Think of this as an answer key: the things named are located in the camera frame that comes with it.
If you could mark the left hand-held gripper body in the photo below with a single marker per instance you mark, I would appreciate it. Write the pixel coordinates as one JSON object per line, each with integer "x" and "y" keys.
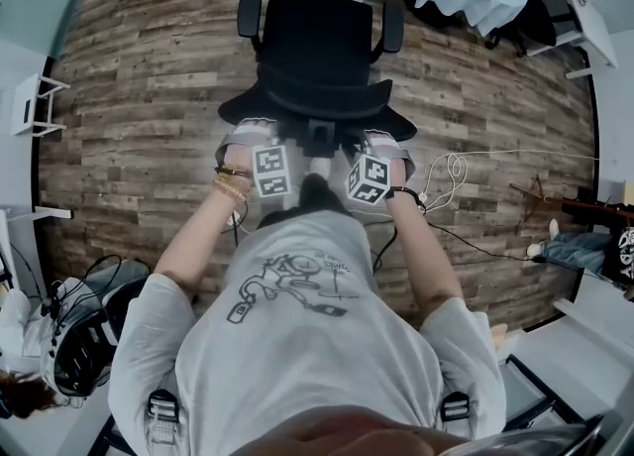
{"x": 271, "y": 171}

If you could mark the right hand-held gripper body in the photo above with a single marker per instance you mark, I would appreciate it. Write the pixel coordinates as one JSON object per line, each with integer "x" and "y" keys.
{"x": 369, "y": 181}

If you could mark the black office chair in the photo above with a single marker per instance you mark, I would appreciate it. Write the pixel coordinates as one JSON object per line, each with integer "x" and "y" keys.
{"x": 545, "y": 8}
{"x": 317, "y": 62}

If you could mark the person's left forearm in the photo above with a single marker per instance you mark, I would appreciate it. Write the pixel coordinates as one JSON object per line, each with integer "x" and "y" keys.
{"x": 198, "y": 241}

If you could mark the person's right forearm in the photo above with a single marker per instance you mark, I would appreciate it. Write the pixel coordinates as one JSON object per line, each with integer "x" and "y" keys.
{"x": 426, "y": 256}

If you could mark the black wrist band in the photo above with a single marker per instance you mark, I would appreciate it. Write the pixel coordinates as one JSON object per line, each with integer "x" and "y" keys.
{"x": 408, "y": 196}

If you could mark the person's white shoe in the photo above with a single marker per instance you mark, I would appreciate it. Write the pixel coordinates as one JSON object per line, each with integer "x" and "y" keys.
{"x": 321, "y": 166}

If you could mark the person's black trousers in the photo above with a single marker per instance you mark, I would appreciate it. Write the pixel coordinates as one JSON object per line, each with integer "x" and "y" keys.
{"x": 319, "y": 196}

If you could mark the white power strip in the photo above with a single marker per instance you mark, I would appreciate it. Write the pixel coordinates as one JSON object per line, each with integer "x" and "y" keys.
{"x": 236, "y": 218}

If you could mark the person's grey printed t-shirt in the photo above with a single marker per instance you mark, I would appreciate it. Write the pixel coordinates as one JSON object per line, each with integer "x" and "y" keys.
{"x": 297, "y": 340}

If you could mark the wooden stick stand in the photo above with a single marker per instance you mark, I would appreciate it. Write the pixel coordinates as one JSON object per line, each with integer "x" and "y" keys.
{"x": 555, "y": 198}

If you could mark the black round stool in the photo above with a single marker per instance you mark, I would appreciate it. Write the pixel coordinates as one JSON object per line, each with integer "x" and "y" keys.
{"x": 124, "y": 310}

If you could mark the person's face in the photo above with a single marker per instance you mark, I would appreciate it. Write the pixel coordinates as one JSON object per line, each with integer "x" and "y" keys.
{"x": 347, "y": 436}

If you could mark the person's eyeglasses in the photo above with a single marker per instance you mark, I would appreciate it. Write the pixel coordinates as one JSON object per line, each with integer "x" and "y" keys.
{"x": 545, "y": 439}

